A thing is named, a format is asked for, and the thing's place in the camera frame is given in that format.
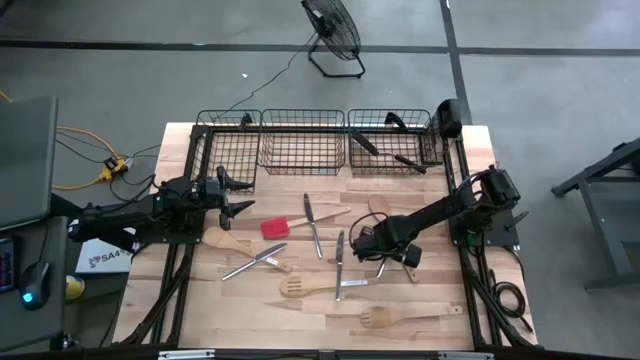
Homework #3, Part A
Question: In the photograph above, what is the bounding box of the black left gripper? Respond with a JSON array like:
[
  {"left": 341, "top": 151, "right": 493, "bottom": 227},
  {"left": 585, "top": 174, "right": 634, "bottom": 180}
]
[{"left": 197, "top": 165, "right": 257, "bottom": 232}]

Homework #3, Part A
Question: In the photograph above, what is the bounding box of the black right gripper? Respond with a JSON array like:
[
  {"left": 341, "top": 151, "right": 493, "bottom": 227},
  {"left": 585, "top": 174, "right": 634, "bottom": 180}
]
[{"left": 351, "top": 223, "right": 424, "bottom": 269}]

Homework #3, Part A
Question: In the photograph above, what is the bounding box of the wooden spoon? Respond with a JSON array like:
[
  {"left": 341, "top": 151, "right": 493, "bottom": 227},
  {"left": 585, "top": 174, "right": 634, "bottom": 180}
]
[{"left": 367, "top": 195, "right": 424, "bottom": 284}]

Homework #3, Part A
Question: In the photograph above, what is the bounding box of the plain wooden spatula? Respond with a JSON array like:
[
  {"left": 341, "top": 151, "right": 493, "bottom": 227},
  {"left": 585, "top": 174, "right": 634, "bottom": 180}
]
[{"left": 201, "top": 225, "right": 293, "bottom": 274}]

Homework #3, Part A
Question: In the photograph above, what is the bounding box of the red silicone spatula wooden handle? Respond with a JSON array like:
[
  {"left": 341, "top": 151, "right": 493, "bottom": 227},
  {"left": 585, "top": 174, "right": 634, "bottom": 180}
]
[{"left": 260, "top": 207, "right": 352, "bottom": 241}]

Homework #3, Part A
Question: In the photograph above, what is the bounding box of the wooden fork-tipped spatula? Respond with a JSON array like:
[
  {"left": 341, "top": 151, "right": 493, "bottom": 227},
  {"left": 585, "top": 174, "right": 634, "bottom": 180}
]
[{"left": 359, "top": 303, "right": 464, "bottom": 330}]

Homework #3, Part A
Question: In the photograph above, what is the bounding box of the slotted wooden spatula with label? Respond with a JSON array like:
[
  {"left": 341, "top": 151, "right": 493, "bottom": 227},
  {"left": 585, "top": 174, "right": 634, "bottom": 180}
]
[{"left": 279, "top": 276, "right": 380, "bottom": 300}]

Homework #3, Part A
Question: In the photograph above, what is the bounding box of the yellow power plug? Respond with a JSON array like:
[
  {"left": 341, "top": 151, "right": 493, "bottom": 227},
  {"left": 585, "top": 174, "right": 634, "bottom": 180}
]
[{"left": 97, "top": 156, "right": 129, "bottom": 184}]

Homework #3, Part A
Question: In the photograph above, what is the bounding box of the white printed box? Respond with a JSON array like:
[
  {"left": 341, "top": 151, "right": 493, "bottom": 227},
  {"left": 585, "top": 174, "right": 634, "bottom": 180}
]
[{"left": 74, "top": 238, "right": 134, "bottom": 275}]

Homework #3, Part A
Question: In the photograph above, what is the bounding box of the black diagonal desk leg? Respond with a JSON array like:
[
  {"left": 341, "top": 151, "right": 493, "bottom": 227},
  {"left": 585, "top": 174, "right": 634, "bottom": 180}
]
[{"left": 49, "top": 192, "right": 86, "bottom": 221}]

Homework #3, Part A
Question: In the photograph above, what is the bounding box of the yellow round object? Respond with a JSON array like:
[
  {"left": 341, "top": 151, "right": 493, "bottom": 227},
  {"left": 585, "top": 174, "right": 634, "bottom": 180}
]
[{"left": 64, "top": 274, "right": 86, "bottom": 301}]

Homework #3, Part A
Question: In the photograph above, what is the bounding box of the black floor fan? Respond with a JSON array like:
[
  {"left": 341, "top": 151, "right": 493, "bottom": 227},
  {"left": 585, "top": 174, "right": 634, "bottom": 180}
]
[{"left": 300, "top": 0, "right": 366, "bottom": 80}]

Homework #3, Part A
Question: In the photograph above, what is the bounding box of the grey monitor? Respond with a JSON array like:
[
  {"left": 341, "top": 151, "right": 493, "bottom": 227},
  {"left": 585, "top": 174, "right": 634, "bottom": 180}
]
[{"left": 0, "top": 95, "right": 59, "bottom": 232}]

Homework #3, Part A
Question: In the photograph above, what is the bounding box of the black computer mouse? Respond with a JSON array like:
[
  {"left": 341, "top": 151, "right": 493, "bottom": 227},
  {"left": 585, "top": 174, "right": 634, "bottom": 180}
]
[{"left": 18, "top": 260, "right": 52, "bottom": 311}]

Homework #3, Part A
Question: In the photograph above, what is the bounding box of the dark metal desk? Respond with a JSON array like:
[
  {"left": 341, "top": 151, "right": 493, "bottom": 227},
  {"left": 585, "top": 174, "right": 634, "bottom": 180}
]
[{"left": 551, "top": 137, "right": 640, "bottom": 290}]

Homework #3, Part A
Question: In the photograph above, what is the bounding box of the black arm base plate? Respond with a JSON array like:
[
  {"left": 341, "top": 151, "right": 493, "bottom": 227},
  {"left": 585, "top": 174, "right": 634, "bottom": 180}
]
[
  {"left": 447, "top": 207, "right": 521, "bottom": 249},
  {"left": 149, "top": 219, "right": 207, "bottom": 246}
]

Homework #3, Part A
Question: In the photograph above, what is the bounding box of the black wire basket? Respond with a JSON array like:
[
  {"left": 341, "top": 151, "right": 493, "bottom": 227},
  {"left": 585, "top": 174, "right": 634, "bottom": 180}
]
[
  {"left": 188, "top": 109, "right": 264, "bottom": 195},
  {"left": 257, "top": 108, "right": 347, "bottom": 176},
  {"left": 347, "top": 108, "right": 446, "bottom": 177}
]

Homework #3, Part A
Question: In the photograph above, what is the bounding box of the black metal table frame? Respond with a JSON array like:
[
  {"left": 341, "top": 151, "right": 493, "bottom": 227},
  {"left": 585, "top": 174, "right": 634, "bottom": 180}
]
[{"left": 112, "top": 122, "right": 539, "bottom": 360}]

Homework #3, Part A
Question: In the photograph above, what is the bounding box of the black fan power cable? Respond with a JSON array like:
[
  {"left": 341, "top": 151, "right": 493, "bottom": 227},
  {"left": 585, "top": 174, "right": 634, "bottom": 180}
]
[{"left": 214, "top": 32, "right": 319, "bottom": 121}]

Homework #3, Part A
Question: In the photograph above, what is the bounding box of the coiled black cable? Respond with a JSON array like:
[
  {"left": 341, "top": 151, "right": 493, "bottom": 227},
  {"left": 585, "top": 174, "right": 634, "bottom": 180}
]
[{"left": 489, "top": 269, "right": 535, "bottom": 334}]

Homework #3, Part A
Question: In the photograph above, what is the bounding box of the silver metal bracket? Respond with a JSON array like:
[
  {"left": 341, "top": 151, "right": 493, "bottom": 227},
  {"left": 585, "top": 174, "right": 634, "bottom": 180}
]
[
  {"left": 437, "top": 351, "right": 496, "bottom": 360},
  {"left": 158, "top": 349, "right": 216, "bottom": 360}
]

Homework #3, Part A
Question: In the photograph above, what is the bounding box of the box grater with black handle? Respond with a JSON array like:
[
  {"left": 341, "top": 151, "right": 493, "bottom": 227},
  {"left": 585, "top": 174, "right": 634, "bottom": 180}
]
[{"left": 429, "top": 98, "right": 466, "bottom": 141}]

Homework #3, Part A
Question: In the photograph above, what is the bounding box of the yellow extension cable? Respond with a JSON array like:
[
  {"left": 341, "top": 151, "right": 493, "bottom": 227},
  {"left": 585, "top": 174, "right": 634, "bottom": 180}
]
[{"left": 49, "top": 124, "right": 119, "bottom": 192}]

